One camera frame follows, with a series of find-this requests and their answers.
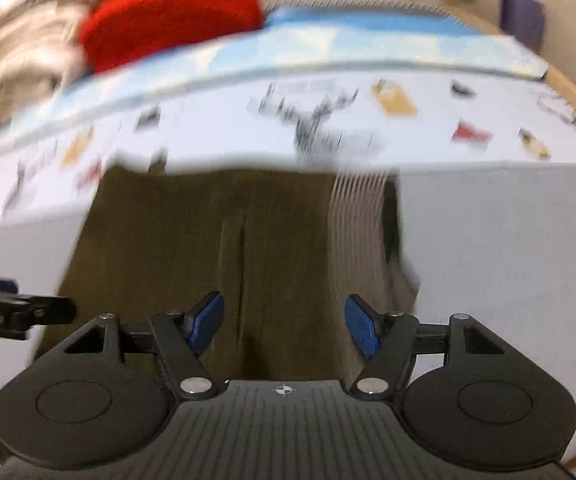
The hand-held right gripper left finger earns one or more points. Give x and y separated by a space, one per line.
209 319

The red cloth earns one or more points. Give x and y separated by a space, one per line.
168 20

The beige knitted cloth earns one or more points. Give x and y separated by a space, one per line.
23 55

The patterned white blue sheet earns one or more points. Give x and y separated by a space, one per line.
570 87

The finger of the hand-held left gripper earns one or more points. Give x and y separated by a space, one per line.
28 312

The purple object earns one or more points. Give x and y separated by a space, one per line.
522 19

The blue cloud print sheet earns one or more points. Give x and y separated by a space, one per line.
318 50

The white deer print bed sheet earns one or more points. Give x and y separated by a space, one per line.
493 240

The dark olive pants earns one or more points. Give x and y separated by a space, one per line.
193 235

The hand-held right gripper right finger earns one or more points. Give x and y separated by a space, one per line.
363 329

